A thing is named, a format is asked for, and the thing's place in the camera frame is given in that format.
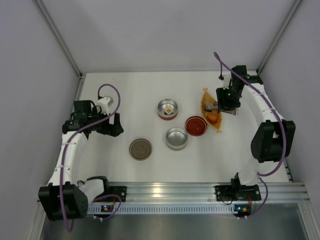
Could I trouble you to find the metal tongs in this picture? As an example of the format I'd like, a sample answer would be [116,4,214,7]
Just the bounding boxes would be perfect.
[204,102,238,116]

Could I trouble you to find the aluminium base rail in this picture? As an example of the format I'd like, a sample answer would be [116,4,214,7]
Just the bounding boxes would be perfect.
[110,182,310,204]

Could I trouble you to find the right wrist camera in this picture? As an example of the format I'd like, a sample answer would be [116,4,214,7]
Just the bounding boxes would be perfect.
[218,74,232,89]

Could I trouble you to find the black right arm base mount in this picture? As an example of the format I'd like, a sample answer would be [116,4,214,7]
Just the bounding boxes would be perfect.
[214,184,262,203]

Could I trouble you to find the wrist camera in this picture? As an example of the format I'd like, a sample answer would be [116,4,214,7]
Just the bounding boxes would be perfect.
[218,74,232,89]
[96,96,114,115]

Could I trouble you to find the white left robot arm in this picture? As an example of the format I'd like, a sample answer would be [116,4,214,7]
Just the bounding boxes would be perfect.
[38,96,124,221]

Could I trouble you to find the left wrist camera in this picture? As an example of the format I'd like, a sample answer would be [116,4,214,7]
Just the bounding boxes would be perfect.
[96,96,114,115]

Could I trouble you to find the red band metal container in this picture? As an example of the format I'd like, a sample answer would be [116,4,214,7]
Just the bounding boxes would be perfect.
[157,99,179,121]

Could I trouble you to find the orange fried shrimp piece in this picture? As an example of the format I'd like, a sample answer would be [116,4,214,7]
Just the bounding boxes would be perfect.
[207,113,219,123]

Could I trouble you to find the brown round lid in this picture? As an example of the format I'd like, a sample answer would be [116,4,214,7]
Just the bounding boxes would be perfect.
[129,138,153,161]

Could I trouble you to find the left aluminium frame post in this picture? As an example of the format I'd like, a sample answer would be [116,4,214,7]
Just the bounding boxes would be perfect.
[32,0,83,101]

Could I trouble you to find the right aluminium frame post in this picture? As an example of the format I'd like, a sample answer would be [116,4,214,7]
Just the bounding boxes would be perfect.
[256,0,305,75]

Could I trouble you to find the beige band metal container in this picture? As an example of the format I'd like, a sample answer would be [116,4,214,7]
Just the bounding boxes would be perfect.
[165,127,188,151]

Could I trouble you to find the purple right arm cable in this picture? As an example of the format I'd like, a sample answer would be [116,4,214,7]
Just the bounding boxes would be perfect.
[213,51,287,218]

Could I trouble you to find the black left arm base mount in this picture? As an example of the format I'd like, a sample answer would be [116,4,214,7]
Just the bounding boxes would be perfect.
[105,185,127,202]

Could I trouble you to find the slotted grey cable duct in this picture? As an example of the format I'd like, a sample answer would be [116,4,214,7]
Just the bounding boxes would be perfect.
[87,202,249,216]

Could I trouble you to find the woven bamboo boat tray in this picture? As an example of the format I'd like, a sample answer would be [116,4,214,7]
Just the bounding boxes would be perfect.
[200,88,222,133]

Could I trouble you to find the red round lid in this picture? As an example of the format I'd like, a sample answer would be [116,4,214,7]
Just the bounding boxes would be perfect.
[184,116,208,137]

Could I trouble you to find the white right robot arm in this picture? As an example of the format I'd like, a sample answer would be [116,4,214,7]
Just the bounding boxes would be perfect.
[216,65,296,186]

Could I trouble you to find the aluminium frame post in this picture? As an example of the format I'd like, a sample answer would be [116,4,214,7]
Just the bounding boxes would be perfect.
[32,0,83,101]
[256,0,305,75]

